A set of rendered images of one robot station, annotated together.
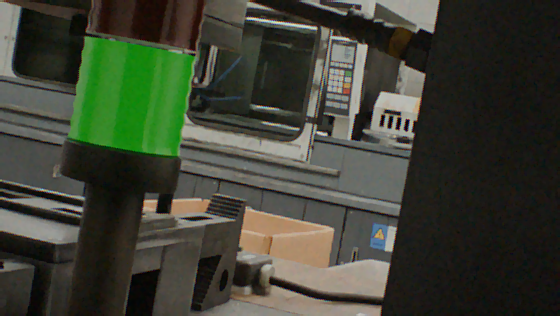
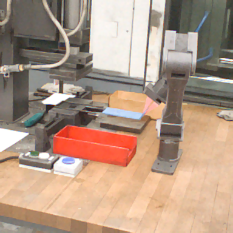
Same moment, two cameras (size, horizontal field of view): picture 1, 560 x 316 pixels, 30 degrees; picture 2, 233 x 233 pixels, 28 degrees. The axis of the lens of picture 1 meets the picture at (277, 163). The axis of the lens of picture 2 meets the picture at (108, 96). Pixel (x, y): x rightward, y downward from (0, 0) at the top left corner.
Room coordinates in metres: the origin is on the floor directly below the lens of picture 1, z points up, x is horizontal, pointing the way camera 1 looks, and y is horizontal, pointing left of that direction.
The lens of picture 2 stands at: (2.29, 0.22, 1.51)
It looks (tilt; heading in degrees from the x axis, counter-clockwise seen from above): 16 degrees down; 179
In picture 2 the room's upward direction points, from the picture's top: 3 degrees clockwise
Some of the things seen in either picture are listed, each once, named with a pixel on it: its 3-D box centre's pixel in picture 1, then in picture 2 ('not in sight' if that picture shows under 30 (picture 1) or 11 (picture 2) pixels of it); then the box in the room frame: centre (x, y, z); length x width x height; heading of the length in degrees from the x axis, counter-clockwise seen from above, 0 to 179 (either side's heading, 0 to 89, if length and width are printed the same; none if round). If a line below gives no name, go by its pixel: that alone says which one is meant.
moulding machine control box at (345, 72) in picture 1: (345, 78); not in sight; (5.22, -0.26, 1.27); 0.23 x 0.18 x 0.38; 159
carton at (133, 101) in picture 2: not in sight; (141, 105); (0.42, 0.40, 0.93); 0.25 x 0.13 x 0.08; 72
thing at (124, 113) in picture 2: not in sight; (125, 110); (0.72, 0.32, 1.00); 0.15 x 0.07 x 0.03; 72
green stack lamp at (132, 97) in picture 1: (132, 96); not in sight; (0.35, 0.05, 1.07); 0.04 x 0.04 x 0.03
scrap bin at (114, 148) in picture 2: not in sight; (95, 144); (0.88, 0.22, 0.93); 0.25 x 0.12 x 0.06; 72
